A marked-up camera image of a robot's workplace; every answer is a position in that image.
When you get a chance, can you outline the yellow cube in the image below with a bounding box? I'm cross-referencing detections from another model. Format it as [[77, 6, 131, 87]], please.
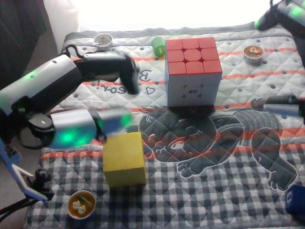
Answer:
[[102, 132, 147, 189]]

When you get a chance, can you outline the small blue cube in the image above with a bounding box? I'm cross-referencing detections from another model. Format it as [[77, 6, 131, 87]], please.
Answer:
[[285, 184, 305, 215]]

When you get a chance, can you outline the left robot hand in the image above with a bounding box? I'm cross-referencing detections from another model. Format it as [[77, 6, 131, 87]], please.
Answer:
[[51, 107, 133, 147]]

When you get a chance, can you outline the white toy bowl with spoon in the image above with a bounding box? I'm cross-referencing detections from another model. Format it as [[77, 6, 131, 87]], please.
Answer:
[[93, 33, 113, 51]]

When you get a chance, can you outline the green toy cylinder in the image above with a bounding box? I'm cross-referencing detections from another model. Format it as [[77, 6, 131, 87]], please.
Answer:
[[151, 37, 167, 58]]

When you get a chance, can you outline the toy soup bowl with eggs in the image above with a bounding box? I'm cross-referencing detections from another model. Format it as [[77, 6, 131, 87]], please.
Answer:
[[243, 45, 265, 64]]

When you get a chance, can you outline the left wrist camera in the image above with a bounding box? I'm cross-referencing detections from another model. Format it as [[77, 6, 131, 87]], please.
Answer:
[[35, 168, 53, 194]]

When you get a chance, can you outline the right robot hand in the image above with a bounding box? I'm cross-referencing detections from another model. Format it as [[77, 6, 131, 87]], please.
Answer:
[[263, 94, 305, 118]]

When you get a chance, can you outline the grey quilt with bear print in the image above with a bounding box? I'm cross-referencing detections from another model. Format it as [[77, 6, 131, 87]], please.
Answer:
[[25, 21, 305, 229]]

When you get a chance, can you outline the orange toy soup bowl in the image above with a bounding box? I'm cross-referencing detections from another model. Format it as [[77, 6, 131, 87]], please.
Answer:
[[66, 190, 96, 220]]

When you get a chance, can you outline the large Rubik's cube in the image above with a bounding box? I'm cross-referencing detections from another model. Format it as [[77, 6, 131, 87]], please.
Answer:
[[164, 37, 224, 108]]

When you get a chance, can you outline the black curtain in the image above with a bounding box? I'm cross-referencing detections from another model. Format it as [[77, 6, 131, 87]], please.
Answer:
[[0, 0, 48, 82]]

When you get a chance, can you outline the black cable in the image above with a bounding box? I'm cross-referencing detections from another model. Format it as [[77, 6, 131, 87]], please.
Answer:
[[0, 199, 38, 214], [0, 204, 31, 221]]

